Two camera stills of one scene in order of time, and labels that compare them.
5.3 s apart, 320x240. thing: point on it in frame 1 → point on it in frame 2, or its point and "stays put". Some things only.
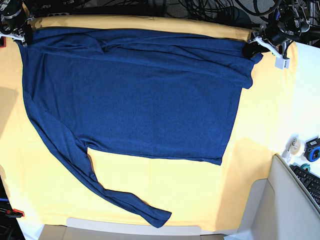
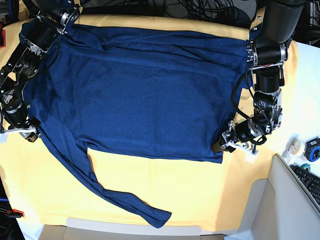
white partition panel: x=280 y=207 stays put
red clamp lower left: x=13 y=212 stays put
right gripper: x=273 y=38 → x=244 y=132
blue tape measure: x=312 y=149 stays put
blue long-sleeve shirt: x=150 y=93 stays put
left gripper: x=15 y=27 → x=21 y=123
